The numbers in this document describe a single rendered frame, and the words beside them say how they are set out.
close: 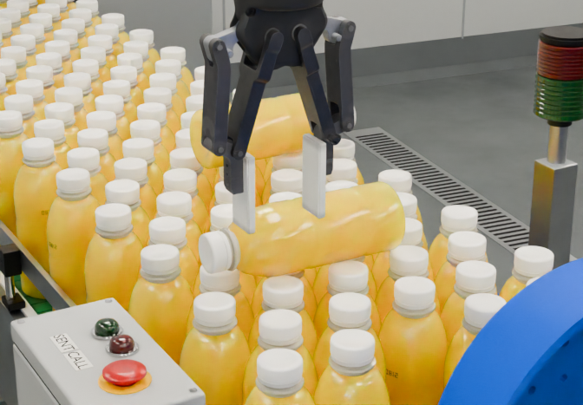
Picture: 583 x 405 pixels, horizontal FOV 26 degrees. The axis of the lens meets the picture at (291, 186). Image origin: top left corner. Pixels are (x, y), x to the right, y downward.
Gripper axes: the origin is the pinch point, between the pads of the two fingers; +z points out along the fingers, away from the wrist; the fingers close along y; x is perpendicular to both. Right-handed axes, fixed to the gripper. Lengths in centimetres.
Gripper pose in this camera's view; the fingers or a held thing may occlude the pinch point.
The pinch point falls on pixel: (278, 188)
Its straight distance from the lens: 109.1
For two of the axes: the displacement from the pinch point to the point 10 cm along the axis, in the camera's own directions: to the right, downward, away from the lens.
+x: -4.9, -3.3, 8.1
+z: 0.0, 9.3, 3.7
